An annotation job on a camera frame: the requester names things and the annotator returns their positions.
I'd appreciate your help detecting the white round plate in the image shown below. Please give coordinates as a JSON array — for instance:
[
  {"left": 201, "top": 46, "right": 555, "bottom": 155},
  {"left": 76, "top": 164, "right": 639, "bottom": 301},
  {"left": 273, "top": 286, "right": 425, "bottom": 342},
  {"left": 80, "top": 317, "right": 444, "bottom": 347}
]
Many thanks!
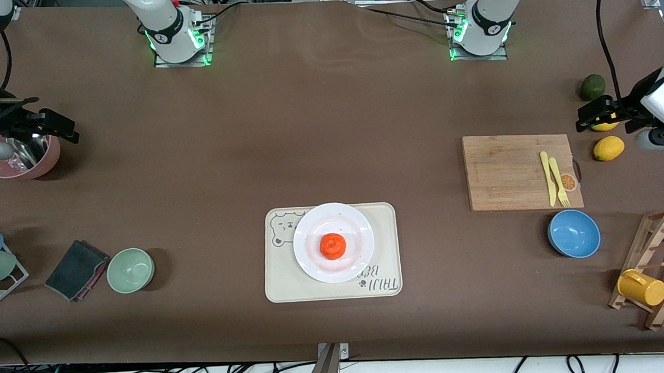
[{"left": 291, "top": 201, "right": 376, "bottom": 285}]

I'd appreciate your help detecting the orange fruit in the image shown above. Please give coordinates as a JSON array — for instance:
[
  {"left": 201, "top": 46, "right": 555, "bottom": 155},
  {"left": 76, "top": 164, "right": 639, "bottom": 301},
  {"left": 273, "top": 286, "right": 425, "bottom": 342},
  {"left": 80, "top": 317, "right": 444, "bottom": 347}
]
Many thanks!
[{"left": 319, "top": 233, "right": 347, "bottom": 260}]

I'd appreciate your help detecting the metal scoop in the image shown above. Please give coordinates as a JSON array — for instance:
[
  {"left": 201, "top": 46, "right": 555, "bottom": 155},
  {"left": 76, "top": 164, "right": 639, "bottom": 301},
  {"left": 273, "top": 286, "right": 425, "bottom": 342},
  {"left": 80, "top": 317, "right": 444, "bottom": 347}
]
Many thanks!
[{"left": 6, "top": 137, "right": 50, "bottom": 171}]

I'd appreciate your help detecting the dark green avocado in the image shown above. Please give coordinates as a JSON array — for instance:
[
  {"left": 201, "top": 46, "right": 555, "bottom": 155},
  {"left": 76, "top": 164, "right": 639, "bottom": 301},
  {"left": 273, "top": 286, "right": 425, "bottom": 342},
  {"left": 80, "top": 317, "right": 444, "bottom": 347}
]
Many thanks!
[{"left": 579, "top": 74, "right": 607, "bottom": 102}]

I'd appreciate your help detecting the pink bowl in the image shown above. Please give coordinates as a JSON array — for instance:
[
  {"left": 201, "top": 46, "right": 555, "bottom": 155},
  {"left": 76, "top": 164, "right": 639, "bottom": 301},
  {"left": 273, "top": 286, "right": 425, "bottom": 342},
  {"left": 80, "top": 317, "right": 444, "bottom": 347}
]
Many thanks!
[{"left": 0, "top": 134, "right": 62, "bottom": 181}]

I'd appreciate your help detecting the yellow plastic fork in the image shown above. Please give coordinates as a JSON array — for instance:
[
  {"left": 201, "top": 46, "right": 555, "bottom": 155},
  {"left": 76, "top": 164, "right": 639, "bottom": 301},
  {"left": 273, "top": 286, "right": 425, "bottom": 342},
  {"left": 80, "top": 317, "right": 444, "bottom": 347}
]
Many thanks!
[{"left": 548, "top": 157, "right": 571, "bottom": 208}]

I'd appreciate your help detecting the yellow plastic knife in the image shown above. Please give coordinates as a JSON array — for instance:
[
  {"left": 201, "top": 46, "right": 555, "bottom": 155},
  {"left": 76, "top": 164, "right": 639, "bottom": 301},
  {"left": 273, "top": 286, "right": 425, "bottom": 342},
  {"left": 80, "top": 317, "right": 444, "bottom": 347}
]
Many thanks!
[{"left": 540, "top": 151, "right": 558, "bottom": 208}]

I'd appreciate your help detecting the wooden cutting board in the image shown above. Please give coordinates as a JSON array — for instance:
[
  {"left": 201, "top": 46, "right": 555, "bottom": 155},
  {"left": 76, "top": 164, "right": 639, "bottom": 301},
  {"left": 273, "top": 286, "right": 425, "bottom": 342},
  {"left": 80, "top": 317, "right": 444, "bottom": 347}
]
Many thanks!
[{"left": 461, "top": 131, "right": 585, "bottom": 213}]

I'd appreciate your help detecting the blue bowl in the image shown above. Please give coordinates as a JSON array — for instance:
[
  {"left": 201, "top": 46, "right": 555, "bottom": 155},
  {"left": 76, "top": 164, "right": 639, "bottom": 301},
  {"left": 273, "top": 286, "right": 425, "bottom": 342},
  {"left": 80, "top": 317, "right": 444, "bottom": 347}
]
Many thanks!
[{"left": 546, "top": 208, "right": 602, "bottom": 260}]

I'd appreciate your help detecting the wooden mug rack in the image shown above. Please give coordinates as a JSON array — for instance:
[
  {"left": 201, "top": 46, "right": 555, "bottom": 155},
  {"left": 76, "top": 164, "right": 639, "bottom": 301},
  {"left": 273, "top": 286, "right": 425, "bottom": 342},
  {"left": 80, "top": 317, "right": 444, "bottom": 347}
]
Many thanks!
[{"left": 604, "top": 207, "right": 664, "bottom": 333}]

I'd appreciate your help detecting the dark grey folded cloth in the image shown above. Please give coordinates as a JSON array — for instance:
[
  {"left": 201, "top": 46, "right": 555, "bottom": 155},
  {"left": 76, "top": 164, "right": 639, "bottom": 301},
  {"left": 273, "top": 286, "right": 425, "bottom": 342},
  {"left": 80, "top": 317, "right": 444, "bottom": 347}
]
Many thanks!
[{"left": 43, "top": 239, "right": 110, "bottom": 303}]

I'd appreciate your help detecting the pink folded cloth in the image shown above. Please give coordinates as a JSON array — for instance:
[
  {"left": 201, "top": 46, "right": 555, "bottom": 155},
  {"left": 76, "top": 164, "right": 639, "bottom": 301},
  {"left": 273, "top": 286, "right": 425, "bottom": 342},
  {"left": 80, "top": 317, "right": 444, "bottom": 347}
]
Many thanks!
[{"left": 74, "top": 258, "right": 111, "bottom": 302}]

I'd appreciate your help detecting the pale green bowl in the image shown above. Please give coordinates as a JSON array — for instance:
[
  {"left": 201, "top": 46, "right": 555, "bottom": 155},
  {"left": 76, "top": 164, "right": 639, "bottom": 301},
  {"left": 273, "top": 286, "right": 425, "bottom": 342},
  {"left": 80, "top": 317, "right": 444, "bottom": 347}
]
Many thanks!
[{"left": 106, "top": 247, "right": 156, "bottom": 295}]

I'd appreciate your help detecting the yellow mug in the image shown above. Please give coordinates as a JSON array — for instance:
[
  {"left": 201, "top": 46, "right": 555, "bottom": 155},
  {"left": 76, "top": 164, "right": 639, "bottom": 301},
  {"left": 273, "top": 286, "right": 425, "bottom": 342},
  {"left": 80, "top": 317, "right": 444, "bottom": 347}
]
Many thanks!
[{"left": 616, "top": 267, "right": 664, "bottom": 309}]

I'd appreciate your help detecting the cream bear print tray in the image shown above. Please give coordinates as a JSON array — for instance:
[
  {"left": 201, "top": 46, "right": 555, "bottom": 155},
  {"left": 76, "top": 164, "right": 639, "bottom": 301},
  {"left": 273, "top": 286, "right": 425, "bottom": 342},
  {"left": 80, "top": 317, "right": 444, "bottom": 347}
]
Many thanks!
[{"left": 261, "top": 202, "right": 404, "bottom": 303}]

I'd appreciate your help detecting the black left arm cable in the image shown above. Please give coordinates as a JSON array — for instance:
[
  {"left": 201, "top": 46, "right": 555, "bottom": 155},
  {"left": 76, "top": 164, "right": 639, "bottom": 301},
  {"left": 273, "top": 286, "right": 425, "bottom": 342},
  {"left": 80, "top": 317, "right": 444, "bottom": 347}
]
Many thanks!
[{"left": 594, "top": 0, "right": 623, "bottom": 101}]

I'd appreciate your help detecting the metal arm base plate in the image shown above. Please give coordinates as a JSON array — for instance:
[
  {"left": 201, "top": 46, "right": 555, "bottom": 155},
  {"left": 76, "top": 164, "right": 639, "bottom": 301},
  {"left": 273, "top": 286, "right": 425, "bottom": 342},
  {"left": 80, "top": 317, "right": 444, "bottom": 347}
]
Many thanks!
[
  {"left": 446, "top": 5, "right": 509, "bottom": 63},
  {"left": 152, "top": 15, "right": 215, "bottom": 69}
]

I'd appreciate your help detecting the white wire cup rack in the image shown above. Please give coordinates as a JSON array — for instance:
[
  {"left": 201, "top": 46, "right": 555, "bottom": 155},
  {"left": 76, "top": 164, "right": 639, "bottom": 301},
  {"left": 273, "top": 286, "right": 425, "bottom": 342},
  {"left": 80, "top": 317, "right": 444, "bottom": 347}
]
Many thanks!
[{"left": 0, "top": 220, "right": 31, "bottom": 311}]

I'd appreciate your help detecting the black base cable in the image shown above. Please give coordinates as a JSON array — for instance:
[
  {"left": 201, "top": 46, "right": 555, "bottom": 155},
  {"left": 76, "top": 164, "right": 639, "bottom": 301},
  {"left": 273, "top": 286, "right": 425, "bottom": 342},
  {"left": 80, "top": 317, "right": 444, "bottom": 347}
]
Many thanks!
[
  {"left": 355, "top": 0, "right": 459, "bottom": 35},
  {"left": 193, "top": 2, "right": 241, "bottom": 28}
]

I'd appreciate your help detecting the metal table edge bracket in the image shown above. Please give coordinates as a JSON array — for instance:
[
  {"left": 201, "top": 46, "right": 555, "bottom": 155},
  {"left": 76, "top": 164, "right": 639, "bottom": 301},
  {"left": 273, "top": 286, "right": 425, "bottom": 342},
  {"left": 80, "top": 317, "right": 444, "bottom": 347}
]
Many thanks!
[{"left": 316, "top": 342, "right": 350, "bottom": 360}]

